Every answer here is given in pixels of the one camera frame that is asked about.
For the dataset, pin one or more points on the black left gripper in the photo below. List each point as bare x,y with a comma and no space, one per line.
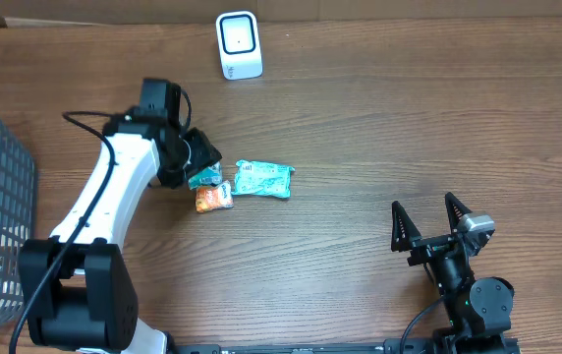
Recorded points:
204,155

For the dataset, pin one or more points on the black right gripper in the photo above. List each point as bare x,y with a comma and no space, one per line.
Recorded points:
427,248

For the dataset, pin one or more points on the white barcode scanner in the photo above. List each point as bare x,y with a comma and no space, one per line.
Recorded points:
239,46

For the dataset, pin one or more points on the large teal snack packet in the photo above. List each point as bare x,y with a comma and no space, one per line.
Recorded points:
263,179

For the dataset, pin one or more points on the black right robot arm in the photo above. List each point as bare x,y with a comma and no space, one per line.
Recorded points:
478,310

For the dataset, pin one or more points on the small orange snack packet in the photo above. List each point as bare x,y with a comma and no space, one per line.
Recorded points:
209,198

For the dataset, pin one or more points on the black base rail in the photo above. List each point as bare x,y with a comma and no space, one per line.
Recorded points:
335,349

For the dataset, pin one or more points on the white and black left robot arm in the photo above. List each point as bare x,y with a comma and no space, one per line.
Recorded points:
78,293

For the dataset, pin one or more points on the small teal snack packet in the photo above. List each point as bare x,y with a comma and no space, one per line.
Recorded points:
209,176

